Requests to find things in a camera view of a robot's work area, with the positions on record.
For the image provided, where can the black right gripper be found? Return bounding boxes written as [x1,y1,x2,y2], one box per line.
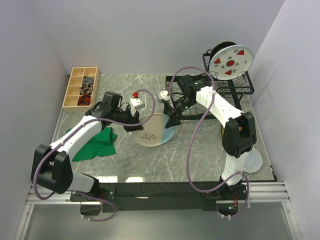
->
[161,96,196,130]

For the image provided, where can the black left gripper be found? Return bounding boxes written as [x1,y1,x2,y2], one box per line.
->
[111,104,144,132]

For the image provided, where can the beige and blue plate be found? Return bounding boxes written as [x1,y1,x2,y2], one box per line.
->
[131,113,177,147]

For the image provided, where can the watermelon pattern white plate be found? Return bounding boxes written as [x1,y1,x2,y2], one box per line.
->
[208,45,254,81]

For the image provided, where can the black ceramic plate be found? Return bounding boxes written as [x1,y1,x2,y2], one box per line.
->
[210,41,236,55]

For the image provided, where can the pale blue scalloped plate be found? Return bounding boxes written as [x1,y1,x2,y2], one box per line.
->
[243,147,263,174]

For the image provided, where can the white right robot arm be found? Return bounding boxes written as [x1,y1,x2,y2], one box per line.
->
[157,75,257,200]

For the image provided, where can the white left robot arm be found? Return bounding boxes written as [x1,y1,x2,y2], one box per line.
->
[30,91,145,201]

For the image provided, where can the green cloth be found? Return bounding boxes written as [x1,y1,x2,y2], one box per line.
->
[72,127,118,162]

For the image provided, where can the yellow patterned glass plate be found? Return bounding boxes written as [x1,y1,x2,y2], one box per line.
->
[220,126,225,136]

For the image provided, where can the wooden compartment box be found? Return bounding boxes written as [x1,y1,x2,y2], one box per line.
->
[62,66,100,113]

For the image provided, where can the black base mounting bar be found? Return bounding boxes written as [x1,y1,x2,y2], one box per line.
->
[69,181,250,217]

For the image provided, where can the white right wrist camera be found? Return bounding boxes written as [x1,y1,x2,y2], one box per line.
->
[157,90,174,108]

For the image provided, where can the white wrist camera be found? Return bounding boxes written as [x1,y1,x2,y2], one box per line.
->
[157,90,174,108]
[129,98,145,111]

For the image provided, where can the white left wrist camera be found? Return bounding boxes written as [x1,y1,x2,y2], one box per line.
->
[129,98,145,111]

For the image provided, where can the black wire dish rack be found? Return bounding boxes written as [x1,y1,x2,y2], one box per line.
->
[164,49,255,123]

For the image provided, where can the tangled cables in box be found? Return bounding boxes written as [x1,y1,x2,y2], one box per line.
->
[77,76,95,107]

